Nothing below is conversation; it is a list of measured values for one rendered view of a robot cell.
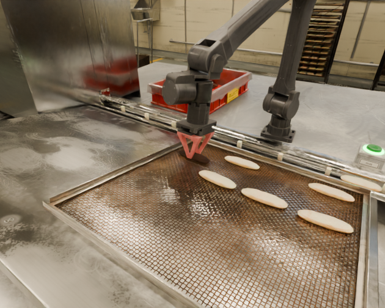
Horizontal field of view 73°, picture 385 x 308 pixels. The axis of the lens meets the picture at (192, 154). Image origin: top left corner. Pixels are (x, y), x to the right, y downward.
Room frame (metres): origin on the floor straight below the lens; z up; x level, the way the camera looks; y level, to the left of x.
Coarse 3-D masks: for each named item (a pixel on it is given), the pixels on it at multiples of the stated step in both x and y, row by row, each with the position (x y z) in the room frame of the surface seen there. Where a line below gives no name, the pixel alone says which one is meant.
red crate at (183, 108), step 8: (248, 80) 1.42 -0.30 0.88; (216, 88) 1.46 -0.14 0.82; (240, 88) 1.34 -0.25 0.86; (152, 96) 1.23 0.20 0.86; (160, 96) 1.20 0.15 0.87; (224, 96) 1.21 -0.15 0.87; (160, 104) 1.19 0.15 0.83; (176, 104) 1.14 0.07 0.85; (184, 104) 1.12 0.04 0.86; (216, 104) 1.15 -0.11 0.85; (224, 104) 1.20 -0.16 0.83; (184, 112) 1.12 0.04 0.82
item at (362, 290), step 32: (160, 160) 0.57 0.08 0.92; (224, 160) 0.60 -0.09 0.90; (64, 192) 0.38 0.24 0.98; (96, 192) 0.40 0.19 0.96; (224, 224) 0.33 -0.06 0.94; (256, 224) 0.34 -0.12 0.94; (288, 224) 0.34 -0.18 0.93; (352, 224) 0.36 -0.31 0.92; (128, 256) 0.24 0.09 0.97; (160, 256) 0.25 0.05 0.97; (192, 256) 0.25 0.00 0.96; (160, 288) 0.19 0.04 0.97; (256, 288) 0.20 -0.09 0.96; (288, 288) 0.20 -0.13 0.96
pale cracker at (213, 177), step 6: (204, 174) 0.50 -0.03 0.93; (210, 174) 0.50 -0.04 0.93; (216, 174) 0.50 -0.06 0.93; (210, 180) 0.48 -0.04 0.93; (216, 180) 0.47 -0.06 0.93; (222, 180) 0.47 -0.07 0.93; (228, 180) 0.47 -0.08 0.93; (222, 186) 0.46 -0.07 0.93; (228, 186) 0.46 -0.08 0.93; (234, 186) 0.46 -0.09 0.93
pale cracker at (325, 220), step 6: (300, 210) 0.38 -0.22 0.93; (306, 210) 0.38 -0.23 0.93; (300, 216) 0.37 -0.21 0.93; (306, 216) 0.36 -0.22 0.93; (312, 216) 0.36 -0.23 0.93; (318, 216) 0.36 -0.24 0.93; (324, 216) 0.36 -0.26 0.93; (330, 216) 0.36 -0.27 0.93; (312, 222) 0.35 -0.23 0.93; (318, 222) 0.35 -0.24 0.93; (324, 222) 0.35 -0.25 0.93; (330, 222) 0.35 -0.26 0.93; (336, 222) 0.35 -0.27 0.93; (342, 222) 0.35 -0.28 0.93; (330, 228) 0.34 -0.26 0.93; (336, 228) 0.34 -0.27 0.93; (342, 228) 0.33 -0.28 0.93; (348, 228) 0.33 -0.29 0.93
